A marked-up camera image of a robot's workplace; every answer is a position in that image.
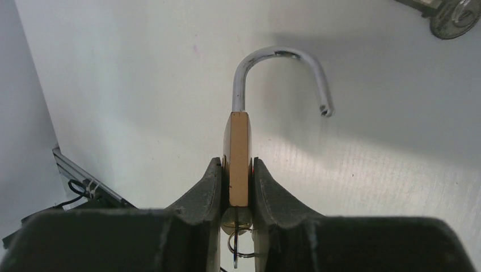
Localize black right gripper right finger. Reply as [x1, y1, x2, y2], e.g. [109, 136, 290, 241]
[251, 158, 475, 271]

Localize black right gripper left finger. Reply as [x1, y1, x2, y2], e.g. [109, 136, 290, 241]
[1, 158, 222, 271]

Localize silver key bunch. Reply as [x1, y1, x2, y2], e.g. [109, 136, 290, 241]
[397, 0, 480, 40]
[221, 207, 255, 269]

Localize short shackle brass padlock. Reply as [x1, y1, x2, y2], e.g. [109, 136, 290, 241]
[221, 45, 335, 235]

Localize black left camera cable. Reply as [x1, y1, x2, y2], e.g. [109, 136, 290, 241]
[52, 178, 102, 209]

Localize aluminium frame rails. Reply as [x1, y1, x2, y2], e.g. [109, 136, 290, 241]
[53, 147, 135, 210]

